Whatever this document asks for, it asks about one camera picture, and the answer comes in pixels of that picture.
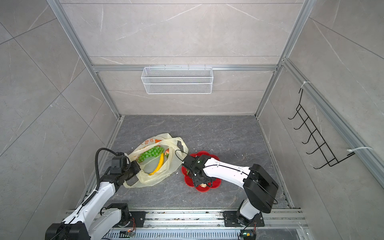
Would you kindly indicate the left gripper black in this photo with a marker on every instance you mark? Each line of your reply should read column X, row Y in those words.
column 136, row 167

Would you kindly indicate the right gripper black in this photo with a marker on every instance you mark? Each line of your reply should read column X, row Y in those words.
column 196, row 182

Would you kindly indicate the translucent yellowish plastic bag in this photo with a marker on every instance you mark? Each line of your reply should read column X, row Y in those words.
column 178, row 151

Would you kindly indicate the yellow fake banana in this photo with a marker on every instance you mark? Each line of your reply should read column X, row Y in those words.
column 160, row 164

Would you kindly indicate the fake strawberry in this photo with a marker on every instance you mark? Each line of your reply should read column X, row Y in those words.
column 166, row 152

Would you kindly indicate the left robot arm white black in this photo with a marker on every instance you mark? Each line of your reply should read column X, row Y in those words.
column 92, row 220

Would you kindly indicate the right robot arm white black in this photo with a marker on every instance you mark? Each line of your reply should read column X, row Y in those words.
column 260, row 188

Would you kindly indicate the green fake grapes bunch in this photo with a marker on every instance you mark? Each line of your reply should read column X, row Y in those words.
column 151, row 153

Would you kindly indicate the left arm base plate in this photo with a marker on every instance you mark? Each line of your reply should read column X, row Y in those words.
column 135, row 219

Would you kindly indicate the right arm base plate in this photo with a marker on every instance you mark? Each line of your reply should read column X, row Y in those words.
column 234, row 219

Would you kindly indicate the white wire mesh basket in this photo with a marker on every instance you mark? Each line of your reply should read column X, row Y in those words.
column 178, row 80

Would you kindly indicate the aluminium rail at front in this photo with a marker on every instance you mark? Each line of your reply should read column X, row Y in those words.
column 213, row 219

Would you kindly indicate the black wire hook rack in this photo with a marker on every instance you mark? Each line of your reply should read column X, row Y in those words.
column 316, row 137

